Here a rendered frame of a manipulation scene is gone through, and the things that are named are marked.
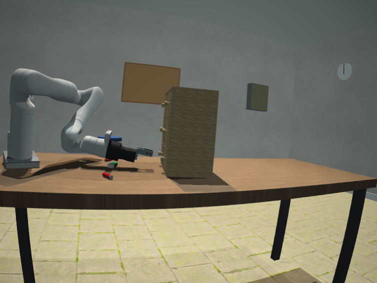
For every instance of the small wooden chest of drawers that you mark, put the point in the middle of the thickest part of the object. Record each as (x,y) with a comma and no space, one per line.
(192,132)

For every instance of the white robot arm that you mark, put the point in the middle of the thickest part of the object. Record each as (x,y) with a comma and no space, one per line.
(25,82)

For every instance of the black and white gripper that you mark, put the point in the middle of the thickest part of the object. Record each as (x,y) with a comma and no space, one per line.
(112,150)

